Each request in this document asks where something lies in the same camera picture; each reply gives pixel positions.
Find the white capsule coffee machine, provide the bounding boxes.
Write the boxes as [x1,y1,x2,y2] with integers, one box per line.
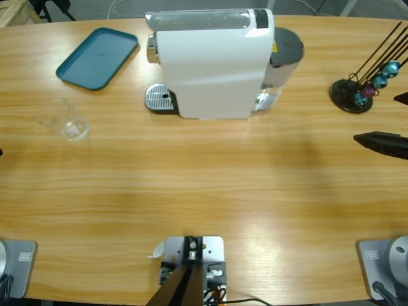
[145,8,305,121]

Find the clear glass cup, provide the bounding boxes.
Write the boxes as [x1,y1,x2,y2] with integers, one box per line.
[36,97,92,143]

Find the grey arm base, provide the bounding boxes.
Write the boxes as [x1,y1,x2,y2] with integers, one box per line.
[356,235,408,300]
[0,239,38,299]

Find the black capsule holder with rods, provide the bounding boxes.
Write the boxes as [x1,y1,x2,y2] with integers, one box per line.
[330,21,408,114]

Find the grey metal furniture leg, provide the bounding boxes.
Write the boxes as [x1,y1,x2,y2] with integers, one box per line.
[339,0,360,17]

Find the white paper tag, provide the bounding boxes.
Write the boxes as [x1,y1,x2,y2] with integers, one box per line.
[146,241,166,259]

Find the teal plastic tray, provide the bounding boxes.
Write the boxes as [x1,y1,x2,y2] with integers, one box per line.
[55,27,140,92]

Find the wooden crate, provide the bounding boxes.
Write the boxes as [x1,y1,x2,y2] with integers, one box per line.
[0,0,42,29]

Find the black base cable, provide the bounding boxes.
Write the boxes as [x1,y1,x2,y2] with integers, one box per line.
[372,281,399,306]
[0,275,14,300]

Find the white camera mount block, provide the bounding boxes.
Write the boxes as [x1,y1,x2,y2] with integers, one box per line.
[159,235,228,303]

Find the black mount cable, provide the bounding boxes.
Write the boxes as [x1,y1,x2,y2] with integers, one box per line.
[222,298,272,306]

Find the orange mount wires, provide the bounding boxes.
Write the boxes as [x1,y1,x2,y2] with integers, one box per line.
[203,285,227,303]

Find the black camera post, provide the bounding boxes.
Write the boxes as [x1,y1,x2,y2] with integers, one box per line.
[146,235,205,306]

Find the white floor cable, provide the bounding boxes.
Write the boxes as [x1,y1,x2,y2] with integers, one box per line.
[107,0,150,20]

